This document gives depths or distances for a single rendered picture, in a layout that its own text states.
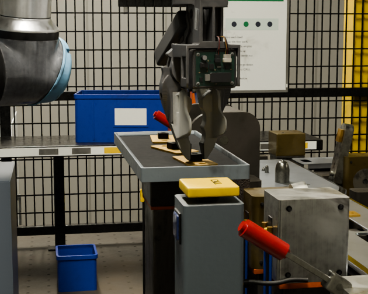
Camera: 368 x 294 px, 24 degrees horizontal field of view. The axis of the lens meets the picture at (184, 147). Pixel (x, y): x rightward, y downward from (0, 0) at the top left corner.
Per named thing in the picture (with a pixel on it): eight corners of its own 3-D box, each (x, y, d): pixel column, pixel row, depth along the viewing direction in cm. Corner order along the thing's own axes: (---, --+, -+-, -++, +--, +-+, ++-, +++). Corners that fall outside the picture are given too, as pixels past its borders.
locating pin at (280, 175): (291, 190, 186) (291, 160, 185) (277, 190, 185) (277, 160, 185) (287, 187, 189) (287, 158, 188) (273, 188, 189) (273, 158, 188)
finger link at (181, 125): (178, 164, 106) (183, 91, 105) (165, 157, 112) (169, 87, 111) (201, 165, 107) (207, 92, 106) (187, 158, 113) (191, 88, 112)
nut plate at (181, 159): (219, 166, 109) (219, 157, 109) (191, 167, 108) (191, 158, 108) (197, 157, 117) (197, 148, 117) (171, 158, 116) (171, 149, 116)
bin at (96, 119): (187, 142, 229) (187, 94, 227) (73, 142, 229) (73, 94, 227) (187, 135, 245) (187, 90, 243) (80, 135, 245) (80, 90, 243)
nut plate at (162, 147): (200, 153, 121) (200, 144, 121) (176, 154, 119) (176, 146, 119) (172, 146, 128) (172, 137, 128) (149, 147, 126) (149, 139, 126)
